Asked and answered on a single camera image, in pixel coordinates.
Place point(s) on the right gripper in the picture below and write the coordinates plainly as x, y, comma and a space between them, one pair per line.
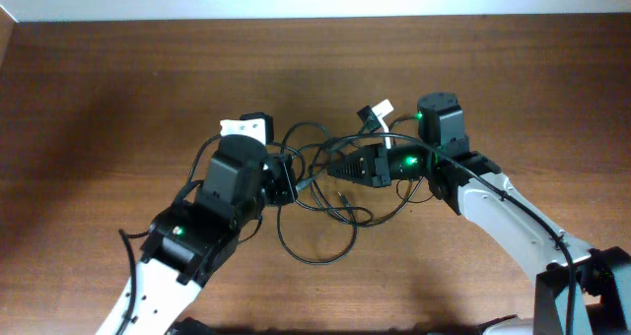
372, 176

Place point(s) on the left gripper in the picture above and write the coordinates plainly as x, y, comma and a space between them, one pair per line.
279, 169

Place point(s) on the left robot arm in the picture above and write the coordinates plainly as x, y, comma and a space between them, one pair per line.
196, 234

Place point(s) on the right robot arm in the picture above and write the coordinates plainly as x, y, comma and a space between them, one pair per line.
579, 289

